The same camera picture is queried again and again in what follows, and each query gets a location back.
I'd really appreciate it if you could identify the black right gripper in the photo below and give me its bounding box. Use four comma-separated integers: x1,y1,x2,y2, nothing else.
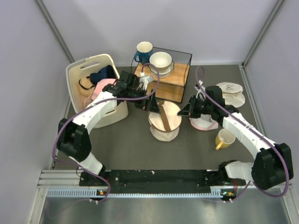
178,95,214,119

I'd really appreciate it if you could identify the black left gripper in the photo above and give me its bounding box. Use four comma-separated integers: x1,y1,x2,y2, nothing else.
126,87,161,114

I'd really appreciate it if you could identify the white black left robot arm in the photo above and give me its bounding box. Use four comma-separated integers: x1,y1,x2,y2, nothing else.
54,72,160,185

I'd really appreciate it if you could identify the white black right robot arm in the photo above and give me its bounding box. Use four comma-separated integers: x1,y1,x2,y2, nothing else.
178,86,294,190

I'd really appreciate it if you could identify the pink trimmed mesh bag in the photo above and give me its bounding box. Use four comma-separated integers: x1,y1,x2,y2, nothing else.
189,114,218,131

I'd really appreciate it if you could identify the cream mesh laundry bag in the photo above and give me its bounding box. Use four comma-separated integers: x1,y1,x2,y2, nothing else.
217,82,245,108

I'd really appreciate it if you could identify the navy blue bra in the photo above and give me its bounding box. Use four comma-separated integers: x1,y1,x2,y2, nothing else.
89,65,116,85

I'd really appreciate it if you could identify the pink bra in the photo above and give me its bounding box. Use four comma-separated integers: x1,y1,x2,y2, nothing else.
91,78,116,100

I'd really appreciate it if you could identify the beige bra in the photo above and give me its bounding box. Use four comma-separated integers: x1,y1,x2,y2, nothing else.
78,76,95,109

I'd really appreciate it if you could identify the cream plastic laundry basket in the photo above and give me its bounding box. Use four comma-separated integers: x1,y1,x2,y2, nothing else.
65,54,129,129

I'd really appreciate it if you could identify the white scalloped plate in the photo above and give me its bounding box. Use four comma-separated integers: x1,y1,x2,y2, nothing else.
149,61,175,78

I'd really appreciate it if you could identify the white ceramic bowl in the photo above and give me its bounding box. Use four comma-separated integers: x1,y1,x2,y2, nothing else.
149,51,172,69

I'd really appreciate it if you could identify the yellow mug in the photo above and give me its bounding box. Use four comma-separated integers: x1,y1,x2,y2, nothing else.
215,129,236,150

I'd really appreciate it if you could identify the blue ceramic mug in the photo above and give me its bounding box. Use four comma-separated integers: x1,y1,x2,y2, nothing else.
134,42,153,65

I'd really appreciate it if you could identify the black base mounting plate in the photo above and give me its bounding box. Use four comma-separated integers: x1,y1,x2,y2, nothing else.
79,169,236,194

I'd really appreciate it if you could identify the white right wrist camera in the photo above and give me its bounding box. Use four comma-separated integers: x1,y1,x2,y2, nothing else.
194,84,206,100

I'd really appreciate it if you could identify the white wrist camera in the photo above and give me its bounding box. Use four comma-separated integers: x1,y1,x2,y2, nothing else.
194,84,206,100
139,72,154,90

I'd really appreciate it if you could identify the black wire wooden shelf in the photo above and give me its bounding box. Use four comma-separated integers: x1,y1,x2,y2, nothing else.
132,47,193,104

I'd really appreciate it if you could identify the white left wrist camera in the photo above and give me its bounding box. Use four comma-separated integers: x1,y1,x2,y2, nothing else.
139,72,154,90

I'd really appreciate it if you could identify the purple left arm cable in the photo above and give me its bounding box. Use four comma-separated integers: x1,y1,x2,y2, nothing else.
51,63,161,203

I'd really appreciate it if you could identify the grey slotted cable duct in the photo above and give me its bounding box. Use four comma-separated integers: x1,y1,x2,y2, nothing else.
46,187,224,198

